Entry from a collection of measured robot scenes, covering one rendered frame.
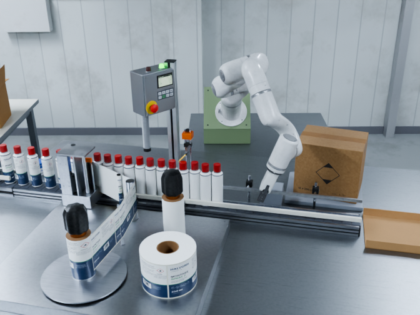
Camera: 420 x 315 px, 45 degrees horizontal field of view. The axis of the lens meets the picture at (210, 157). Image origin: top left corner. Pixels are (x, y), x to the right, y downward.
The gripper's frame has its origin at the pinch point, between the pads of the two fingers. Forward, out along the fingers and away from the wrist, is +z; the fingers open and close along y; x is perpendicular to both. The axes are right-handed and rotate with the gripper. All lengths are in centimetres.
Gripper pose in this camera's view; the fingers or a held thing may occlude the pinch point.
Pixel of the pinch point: (261, 197)
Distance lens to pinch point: 226.5
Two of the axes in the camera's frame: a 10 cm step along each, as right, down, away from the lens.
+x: 9.2, 3.9, -0.5
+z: -3.2, 8.2, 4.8
